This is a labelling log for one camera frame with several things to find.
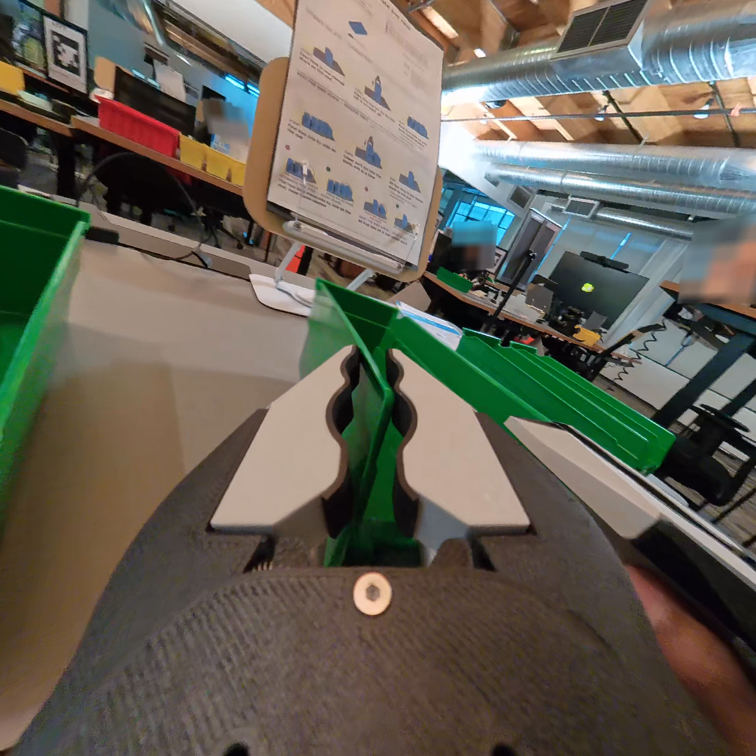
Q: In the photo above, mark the small green background bin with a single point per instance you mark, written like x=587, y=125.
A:
x=455, y=280

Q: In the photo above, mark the white blue package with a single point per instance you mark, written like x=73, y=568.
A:
x=431, y=325

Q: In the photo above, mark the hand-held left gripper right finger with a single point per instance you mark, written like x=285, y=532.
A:
x=466, y=472

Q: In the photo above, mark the black white marker sign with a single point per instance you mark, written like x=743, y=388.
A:
x=66, y=53

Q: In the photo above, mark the metal ceiling vent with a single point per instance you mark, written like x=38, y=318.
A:
x=602, y=23

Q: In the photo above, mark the person's right forearm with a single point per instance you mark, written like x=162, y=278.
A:
x=697, y=661

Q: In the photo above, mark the small yellow bin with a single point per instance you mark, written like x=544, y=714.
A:
x=192, y=152
x=217, y=162
x=237, y=171

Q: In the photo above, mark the black office chair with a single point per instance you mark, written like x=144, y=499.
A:
x=703, y=460

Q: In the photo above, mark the black computer monitor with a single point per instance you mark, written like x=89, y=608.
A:
x=159, y=106

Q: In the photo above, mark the printed instruction sheet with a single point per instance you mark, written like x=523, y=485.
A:
x=354, y=118

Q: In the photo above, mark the large yellow bin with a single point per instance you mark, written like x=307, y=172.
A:
x=10, y=77

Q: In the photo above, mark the black wall screen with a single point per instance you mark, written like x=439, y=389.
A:
x=602, y=286

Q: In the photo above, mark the large silver air duct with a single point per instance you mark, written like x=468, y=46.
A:
x=679, y=53

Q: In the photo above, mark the long wooden table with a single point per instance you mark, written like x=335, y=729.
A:
x=118, y=139

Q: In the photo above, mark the wooden document stand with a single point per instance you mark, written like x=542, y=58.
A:
x=260, y=177

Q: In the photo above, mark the grey desk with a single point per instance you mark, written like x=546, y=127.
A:
x=147, y=384

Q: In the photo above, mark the red plastic bin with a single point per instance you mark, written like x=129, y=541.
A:
x=136, y=124

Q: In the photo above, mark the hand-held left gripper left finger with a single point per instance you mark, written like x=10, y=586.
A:
x=277, y=460

